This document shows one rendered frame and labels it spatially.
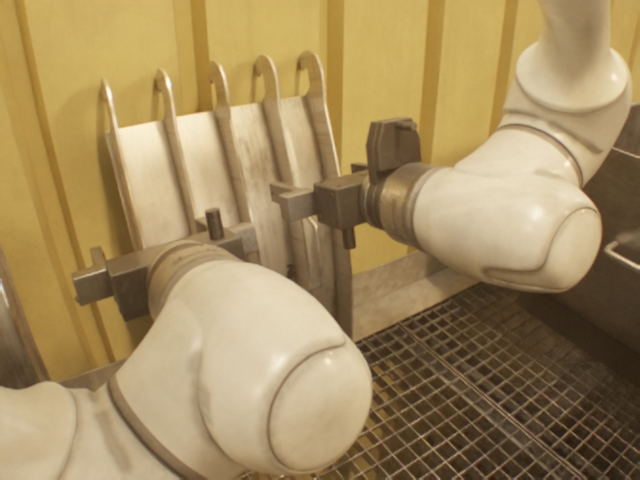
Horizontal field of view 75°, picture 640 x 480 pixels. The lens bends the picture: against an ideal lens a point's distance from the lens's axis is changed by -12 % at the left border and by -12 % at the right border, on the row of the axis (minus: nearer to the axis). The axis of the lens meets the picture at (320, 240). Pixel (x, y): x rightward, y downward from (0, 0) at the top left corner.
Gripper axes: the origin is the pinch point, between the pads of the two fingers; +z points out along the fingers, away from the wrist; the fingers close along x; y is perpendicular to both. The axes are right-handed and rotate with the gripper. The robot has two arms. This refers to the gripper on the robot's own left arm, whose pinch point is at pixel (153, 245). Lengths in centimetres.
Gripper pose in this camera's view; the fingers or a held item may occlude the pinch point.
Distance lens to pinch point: 57.8
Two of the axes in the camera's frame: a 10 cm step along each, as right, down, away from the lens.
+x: -8.4, 2.7, -4.6
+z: -5.2, -2.3, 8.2
